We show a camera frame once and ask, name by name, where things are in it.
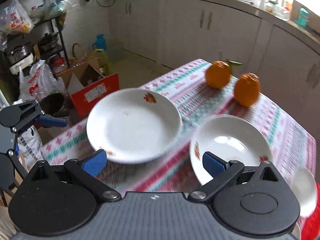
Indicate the patterned red green tablecloth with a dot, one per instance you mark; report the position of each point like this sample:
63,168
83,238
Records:
291,145

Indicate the orange without leaf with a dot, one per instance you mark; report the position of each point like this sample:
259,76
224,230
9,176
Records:
247,90

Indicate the yellow oil bottle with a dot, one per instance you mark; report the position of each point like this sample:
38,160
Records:
102,59

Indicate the orange with green leaf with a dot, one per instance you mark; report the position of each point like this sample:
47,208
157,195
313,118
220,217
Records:
219,73

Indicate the open red cardboard box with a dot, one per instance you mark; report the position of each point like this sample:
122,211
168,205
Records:
86,85

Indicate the white bowl pink print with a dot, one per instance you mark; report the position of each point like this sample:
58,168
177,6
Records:
304,187

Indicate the white plate with fruit print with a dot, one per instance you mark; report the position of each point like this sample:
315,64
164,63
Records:
134,126

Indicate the teal box on counter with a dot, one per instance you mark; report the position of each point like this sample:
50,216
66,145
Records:
302,19

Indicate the black metal storage rack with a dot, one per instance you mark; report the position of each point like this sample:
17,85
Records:
28,35

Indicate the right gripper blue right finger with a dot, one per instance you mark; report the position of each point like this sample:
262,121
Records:
224,174

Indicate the white kitchen cabinets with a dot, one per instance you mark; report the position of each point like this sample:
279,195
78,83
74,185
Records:
174,32

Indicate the white red plastic bag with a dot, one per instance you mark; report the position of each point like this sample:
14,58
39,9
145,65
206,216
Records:
40,83

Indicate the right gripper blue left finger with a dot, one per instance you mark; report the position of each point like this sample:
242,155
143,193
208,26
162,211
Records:
85,171

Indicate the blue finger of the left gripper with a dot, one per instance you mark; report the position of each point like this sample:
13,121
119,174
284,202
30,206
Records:
48,121

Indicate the blue thermos jug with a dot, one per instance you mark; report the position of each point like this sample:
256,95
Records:
100,42

